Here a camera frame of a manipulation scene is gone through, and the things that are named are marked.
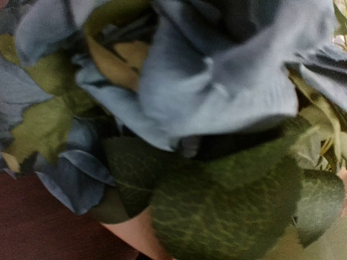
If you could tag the green and tan wrapping paper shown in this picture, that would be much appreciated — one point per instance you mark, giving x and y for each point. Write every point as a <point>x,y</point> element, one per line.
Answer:
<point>130,233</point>

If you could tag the blue hydrangea fake flower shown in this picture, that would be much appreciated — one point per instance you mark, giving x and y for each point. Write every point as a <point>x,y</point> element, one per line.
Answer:
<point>220,124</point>

